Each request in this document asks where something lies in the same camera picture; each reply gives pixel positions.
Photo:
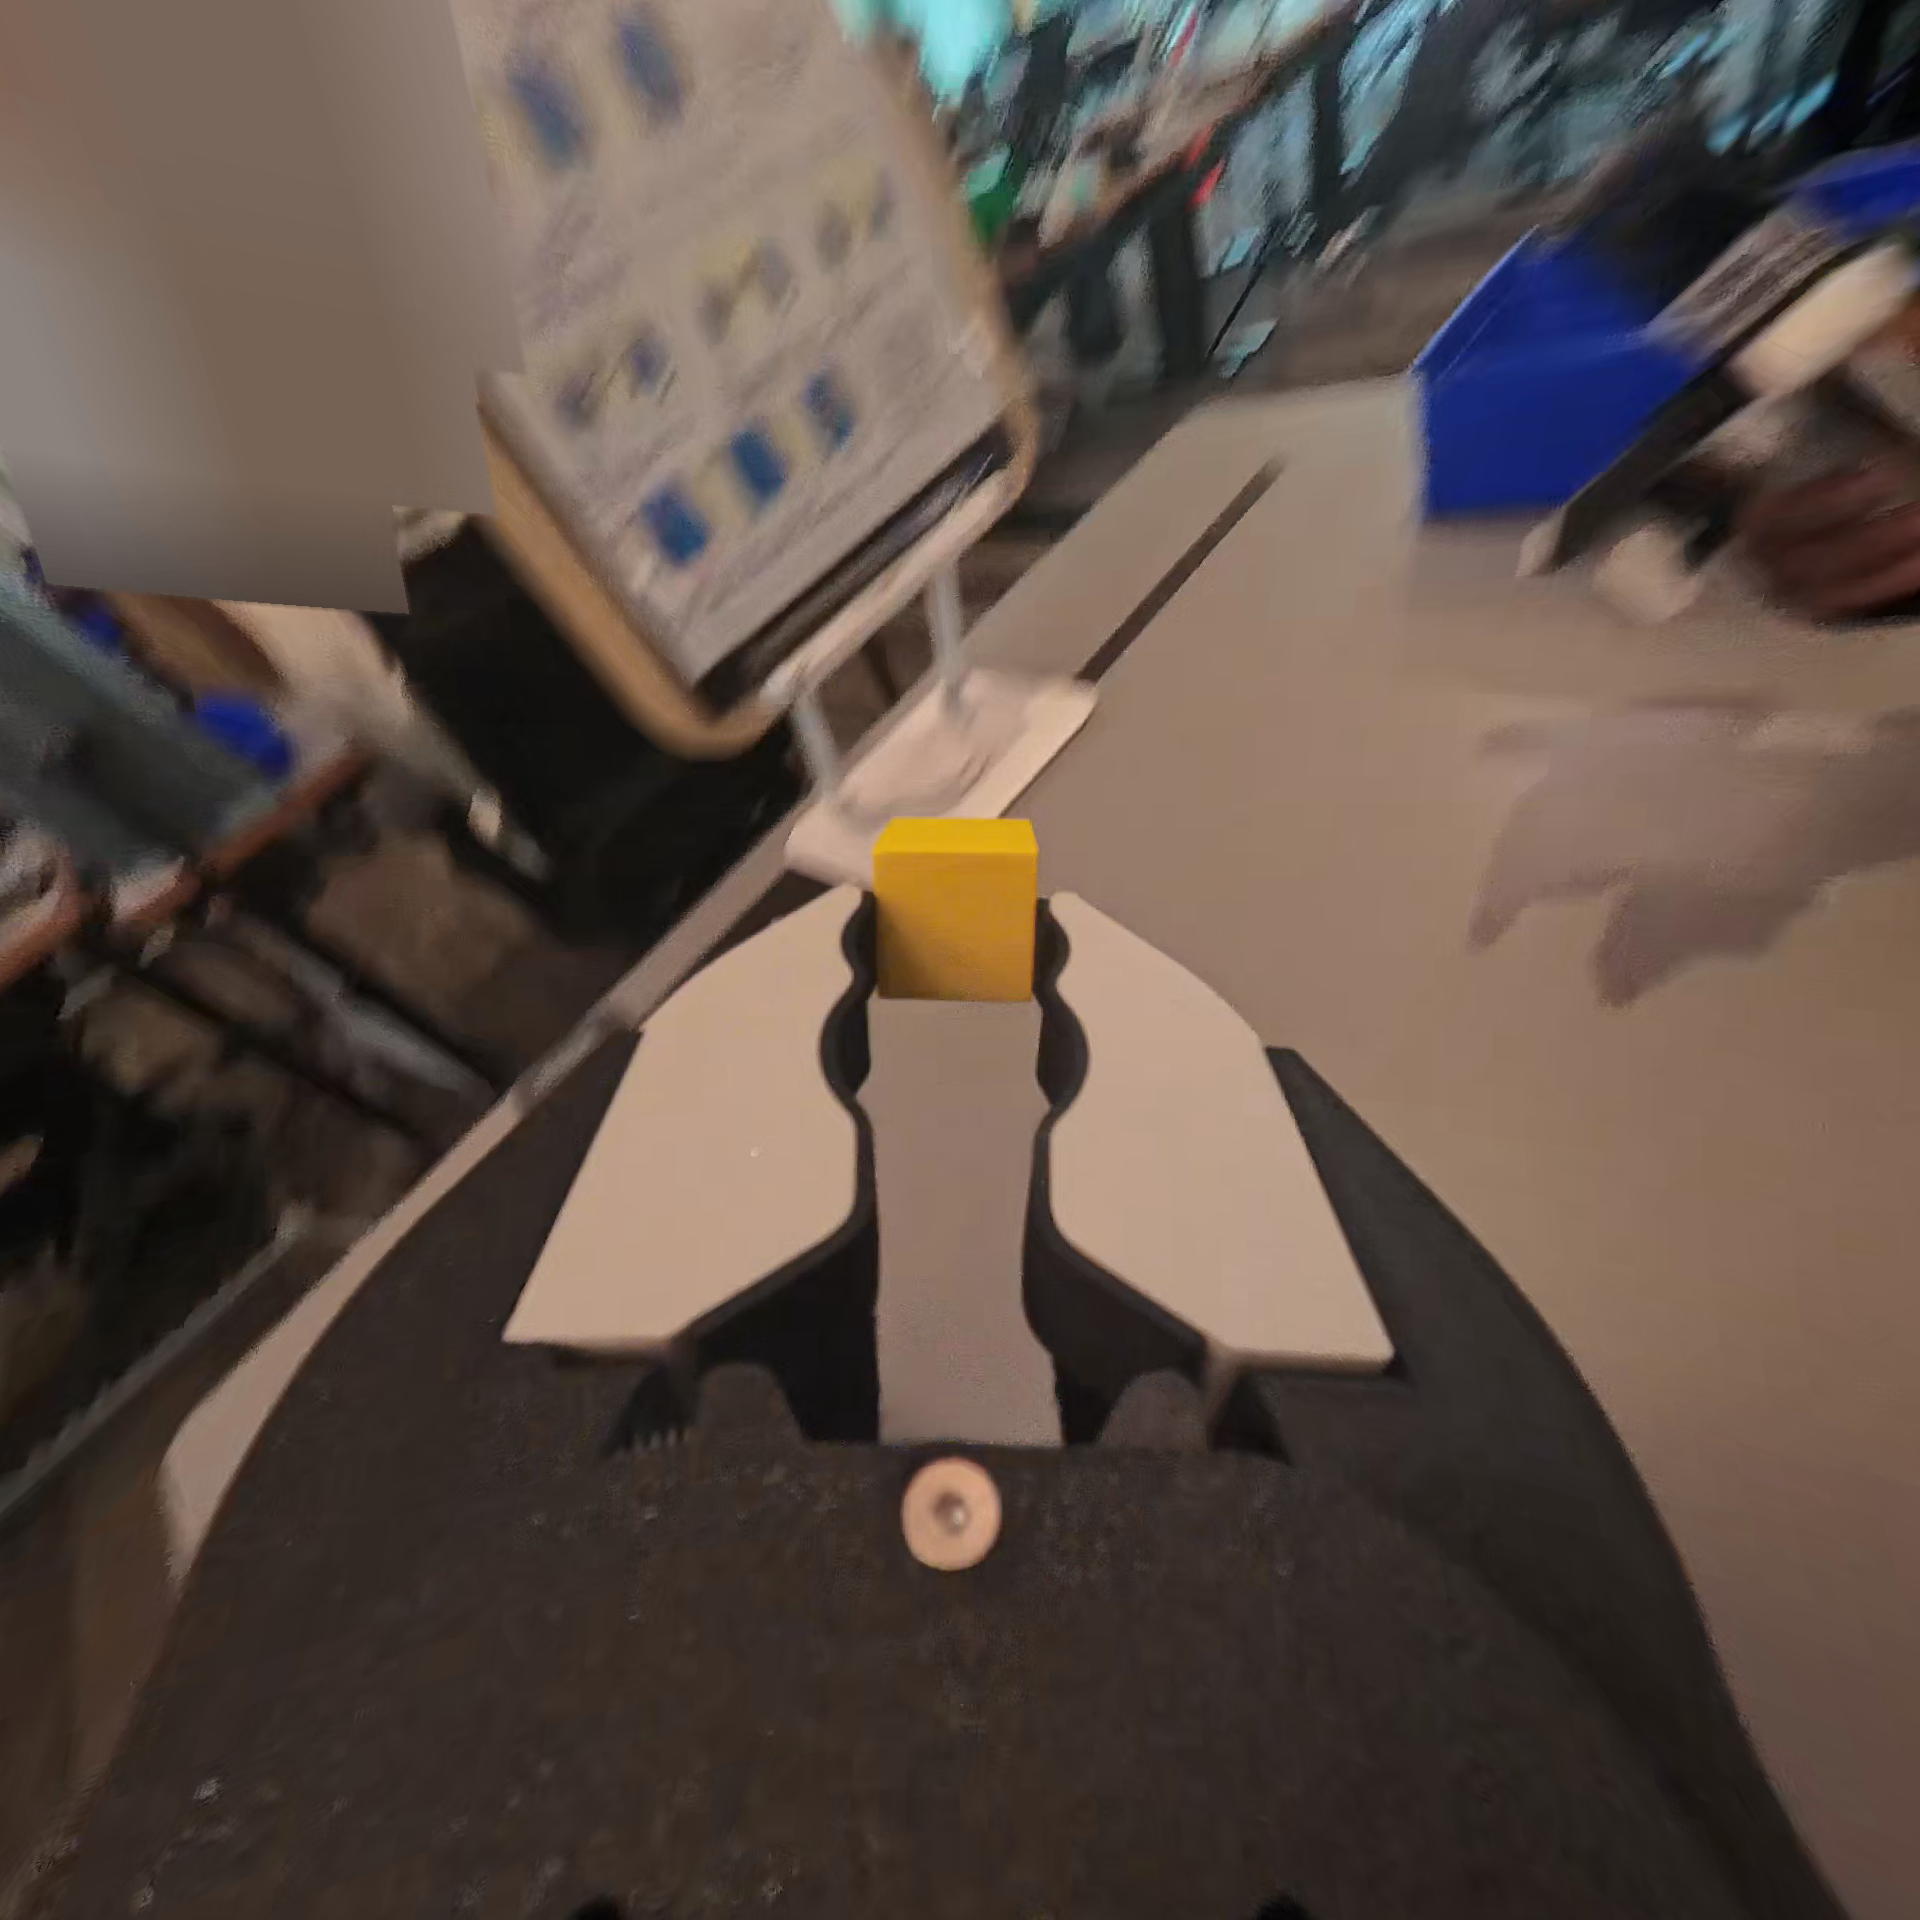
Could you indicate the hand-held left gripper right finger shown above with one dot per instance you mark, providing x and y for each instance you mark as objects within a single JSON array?
[{"x": 1215, "y": 1185}]

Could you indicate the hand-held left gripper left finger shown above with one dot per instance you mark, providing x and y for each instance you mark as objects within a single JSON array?
[{"x": 704, "y": 1185}]

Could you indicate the blue plastic bin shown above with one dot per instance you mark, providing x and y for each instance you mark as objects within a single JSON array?
[{"x": 1530, "y": 405}]

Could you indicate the yellow cube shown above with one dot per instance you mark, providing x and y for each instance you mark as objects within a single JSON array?
[{"x": 961, "y": 902}]

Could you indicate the person's right hand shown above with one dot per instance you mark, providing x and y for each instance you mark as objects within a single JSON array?
[{"x": 1845, "y": 540}]

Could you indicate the wood-framed instruction board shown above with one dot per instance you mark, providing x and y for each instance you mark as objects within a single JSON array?
[{"x": 721, "y": 301}]

